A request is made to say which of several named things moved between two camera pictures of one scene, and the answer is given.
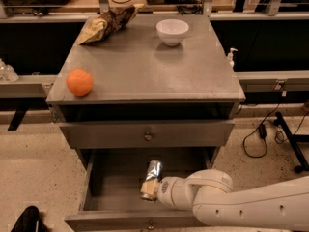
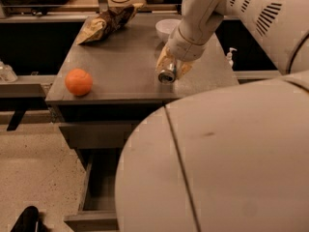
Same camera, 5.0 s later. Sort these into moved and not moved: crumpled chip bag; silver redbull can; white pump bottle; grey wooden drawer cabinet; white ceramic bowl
Moved: silver redbull can
Not moved: crumpled chip bag; grey wooden drawer cabinet; white ceramic bowl; white pump bottle
